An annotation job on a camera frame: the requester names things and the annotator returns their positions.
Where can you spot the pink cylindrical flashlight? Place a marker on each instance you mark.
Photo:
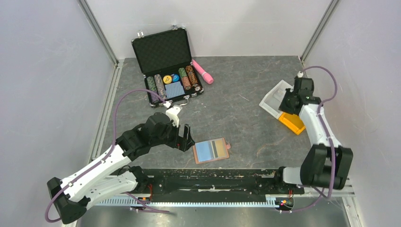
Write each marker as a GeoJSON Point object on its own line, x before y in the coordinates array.
{"type": "Point", "coordinates": [205, 75]}

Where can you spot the white plastic bin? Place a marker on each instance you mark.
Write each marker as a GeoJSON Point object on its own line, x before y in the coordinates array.
{"type": "Point", "coordinates": [273, 99]}

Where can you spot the brown leather card holder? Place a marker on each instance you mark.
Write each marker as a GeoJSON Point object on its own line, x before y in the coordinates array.
{"type": "Point", "coordinates": [202, 152]}

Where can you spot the yellow dealer chip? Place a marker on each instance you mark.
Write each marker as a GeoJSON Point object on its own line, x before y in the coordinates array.
{"type": "Point", "coordinates": [167, 79]}

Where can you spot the orange black chip row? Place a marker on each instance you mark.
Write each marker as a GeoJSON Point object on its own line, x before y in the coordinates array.
{"type": "Point", "coordinates": [192, 78]}

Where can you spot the green poker chip row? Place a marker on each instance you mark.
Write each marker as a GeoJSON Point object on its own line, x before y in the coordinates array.
{"type": "Point", "coordinates": [153, 88]}

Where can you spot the red green chip row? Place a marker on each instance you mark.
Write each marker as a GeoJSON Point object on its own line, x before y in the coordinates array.
{"type": "Point", "coordinates": [184, 78]}

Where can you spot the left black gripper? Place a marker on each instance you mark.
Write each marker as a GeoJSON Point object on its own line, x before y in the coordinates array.
{"type": "Point", "coordinates": [182, 143]}

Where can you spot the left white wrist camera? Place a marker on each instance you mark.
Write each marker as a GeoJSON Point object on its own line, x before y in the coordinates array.
{"type": "Point", "coordinates": [172, 112]}

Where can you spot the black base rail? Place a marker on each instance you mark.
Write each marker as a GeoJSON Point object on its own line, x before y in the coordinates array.
{"type": "Point", "coordinates": [212, 185]}

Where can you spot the card with magnetic stripe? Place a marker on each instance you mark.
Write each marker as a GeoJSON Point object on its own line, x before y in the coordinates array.
{"type": "Point", "coordinates": [219, 148]}

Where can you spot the yellow plastic bin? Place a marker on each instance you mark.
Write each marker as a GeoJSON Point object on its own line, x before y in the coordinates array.
{"type": "Point", "coordinates": [293, 122]}

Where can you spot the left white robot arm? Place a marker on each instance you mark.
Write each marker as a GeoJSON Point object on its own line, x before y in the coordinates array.
{"type": "Point", "coordinates": [72, 196]}

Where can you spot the black poker chip case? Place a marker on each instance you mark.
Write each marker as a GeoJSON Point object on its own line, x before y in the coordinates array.
{"type": "Point", "coordinates": [164, 53]}

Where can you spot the grey poker chip row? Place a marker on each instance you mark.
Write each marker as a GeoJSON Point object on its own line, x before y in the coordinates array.
{"type": "Point", "coordinates": [160, 86]}

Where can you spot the blue playing card deck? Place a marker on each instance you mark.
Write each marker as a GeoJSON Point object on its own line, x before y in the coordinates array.
{"type": "Point", "coordinates": [174, 89]}

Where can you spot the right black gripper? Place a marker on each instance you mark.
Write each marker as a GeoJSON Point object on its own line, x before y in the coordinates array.
{"type": "Point", "coordinates": [283, 106]}

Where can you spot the blue dealer chip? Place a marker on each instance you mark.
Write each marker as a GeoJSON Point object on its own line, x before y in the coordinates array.
{"type": "Point", "coordinates": [175, 78]}

